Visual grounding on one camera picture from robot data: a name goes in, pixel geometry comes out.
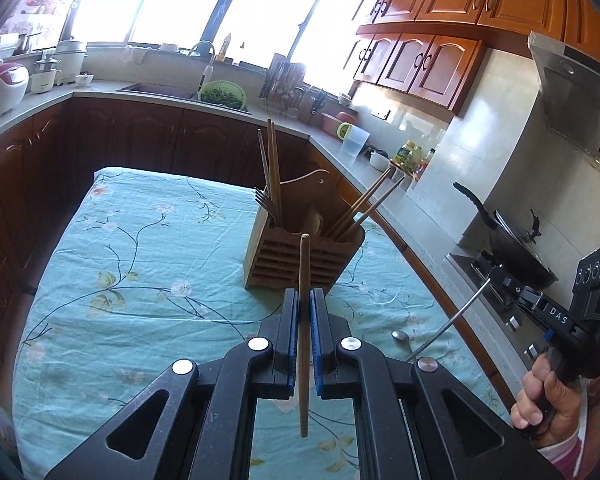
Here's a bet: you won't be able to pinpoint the metal dish rack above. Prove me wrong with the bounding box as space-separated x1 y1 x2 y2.
262 52 308 113

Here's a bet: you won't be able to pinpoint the wooden wall cabinets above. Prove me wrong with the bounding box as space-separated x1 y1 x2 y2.
352 0 581 116

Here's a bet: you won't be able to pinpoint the wooden utensil holder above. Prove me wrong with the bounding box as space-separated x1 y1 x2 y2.
243 169 366 296

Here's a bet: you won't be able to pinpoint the metal ladle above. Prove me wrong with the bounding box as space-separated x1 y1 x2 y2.
391 277 493 363

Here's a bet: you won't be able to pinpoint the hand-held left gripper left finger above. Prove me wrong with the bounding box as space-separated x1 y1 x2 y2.
44 287 301 480

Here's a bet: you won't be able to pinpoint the tropical fruit wall poster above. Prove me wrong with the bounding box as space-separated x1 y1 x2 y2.
0 0 83 61

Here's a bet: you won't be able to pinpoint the person's right hand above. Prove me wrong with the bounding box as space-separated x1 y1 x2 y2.
510 352 588 448

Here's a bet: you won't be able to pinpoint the steel range hood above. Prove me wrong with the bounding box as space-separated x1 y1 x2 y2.
527 30 600 171

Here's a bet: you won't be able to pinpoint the kitchen window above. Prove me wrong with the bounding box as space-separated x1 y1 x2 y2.
70 0 376 96

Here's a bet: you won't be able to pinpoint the white pink rice cooker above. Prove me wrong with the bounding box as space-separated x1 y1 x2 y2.
0 62 30 120

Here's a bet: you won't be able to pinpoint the black wok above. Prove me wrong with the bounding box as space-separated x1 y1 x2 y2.
452 181 561 291

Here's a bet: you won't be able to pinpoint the metal fork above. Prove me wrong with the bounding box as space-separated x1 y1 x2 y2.
254 187 273 223
262 187 282 226

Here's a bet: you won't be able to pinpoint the kitchen sink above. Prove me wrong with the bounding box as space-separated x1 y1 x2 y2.
116 81 201 101

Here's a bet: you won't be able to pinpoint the silver electric cooker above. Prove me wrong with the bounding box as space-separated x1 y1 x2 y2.
55 37 88 86

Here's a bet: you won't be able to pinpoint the pink plastic container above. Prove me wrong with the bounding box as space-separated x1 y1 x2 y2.
321 110 358 133

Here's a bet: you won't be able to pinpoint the speckled kitchen countertop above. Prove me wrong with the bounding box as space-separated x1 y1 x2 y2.
0 80 481 311

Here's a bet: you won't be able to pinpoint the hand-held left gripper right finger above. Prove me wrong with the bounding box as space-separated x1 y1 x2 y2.
307 287 566 480

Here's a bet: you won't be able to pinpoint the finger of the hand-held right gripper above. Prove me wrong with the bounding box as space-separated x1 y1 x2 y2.
489 266 543 306
502 292 548 331

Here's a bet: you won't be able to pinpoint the clear pitcher with green handle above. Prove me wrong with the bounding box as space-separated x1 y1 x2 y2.
336 122 371 157

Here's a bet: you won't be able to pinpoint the green colander with vegetables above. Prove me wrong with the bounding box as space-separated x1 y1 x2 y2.
198 80 246 110

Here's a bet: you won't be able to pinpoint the dark wooden chopstick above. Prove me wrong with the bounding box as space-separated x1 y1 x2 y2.
257 129 276 226
298 234 312 438

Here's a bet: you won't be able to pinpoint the floral teal tablecloth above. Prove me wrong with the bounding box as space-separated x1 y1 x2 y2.
10 166 511 480

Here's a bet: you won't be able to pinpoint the wooden base cabinets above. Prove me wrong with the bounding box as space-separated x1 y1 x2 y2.
0 97 511 401

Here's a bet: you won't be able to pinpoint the chrome kitchen faucet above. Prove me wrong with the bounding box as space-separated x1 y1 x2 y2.
187 40 217 93

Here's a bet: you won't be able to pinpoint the gas stove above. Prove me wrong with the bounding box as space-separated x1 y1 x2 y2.
445 250 556 376

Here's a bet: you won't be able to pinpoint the wok lid with knob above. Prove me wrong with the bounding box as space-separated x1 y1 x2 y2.
492 208 543 261

